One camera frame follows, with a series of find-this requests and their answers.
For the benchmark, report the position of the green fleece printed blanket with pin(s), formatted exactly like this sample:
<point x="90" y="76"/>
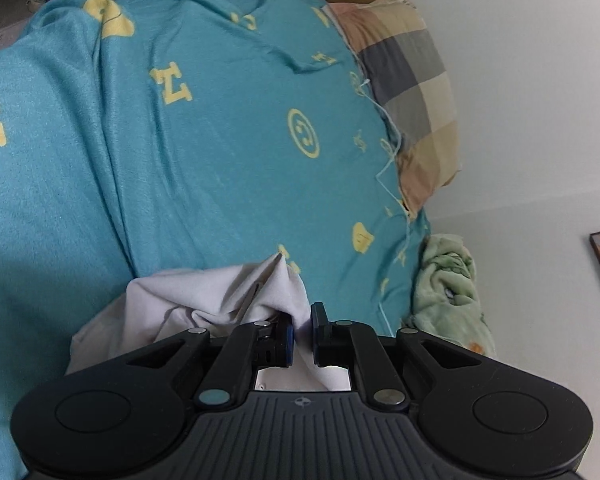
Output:
<point x="450" y="285"/>

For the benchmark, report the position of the bed with teal sheet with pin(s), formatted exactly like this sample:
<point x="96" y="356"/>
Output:
<point x="205" y="135"/>

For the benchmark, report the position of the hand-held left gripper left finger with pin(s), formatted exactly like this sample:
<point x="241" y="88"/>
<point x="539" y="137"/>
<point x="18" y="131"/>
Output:
<point x="286" y="345"/>

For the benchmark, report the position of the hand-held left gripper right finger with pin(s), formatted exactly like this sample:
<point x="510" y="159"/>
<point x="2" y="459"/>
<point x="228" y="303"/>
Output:
<point x="322" y="342"/>

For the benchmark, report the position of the plaid pillow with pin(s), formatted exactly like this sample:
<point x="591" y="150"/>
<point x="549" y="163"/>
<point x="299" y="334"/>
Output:
<point x="410" y="85"/>

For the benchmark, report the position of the white shirt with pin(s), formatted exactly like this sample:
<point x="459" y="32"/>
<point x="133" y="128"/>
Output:
<point x="205" y="295"/>

